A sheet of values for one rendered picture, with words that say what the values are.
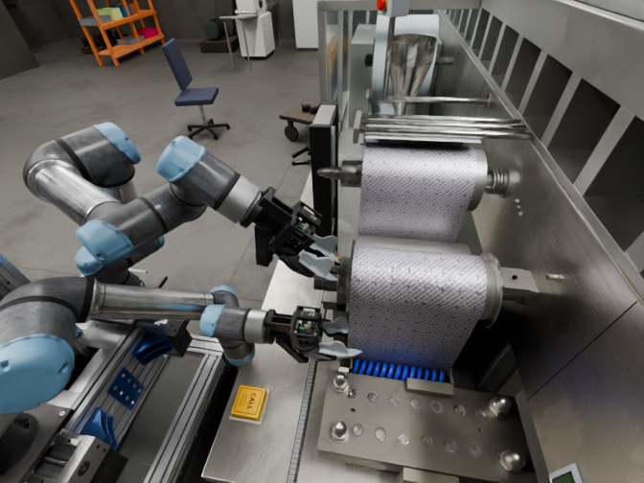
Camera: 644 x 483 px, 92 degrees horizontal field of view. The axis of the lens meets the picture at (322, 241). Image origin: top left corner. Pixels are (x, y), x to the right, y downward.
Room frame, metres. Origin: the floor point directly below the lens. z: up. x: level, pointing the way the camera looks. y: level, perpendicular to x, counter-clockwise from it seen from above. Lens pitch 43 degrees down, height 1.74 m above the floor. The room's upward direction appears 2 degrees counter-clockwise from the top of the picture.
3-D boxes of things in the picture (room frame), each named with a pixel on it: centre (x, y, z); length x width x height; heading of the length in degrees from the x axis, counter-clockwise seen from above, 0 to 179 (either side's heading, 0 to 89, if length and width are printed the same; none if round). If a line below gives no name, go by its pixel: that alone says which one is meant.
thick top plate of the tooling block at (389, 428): (0.21, -0.19, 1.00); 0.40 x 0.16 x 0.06; 79
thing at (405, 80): (1.10, -0.30, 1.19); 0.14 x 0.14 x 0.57
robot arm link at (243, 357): (0.42, 0.23, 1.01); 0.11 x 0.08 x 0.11; 26
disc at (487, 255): (0.37, -0.31, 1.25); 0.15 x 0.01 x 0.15; 169
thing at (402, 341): (0.33, -0.16, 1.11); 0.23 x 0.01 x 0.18; 79
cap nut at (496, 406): (0.23, -0.35, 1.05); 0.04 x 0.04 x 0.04
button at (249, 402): (0.30, 0.20, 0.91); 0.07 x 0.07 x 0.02; 79
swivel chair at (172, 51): (4.04, 1.46, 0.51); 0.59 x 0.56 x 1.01; 73
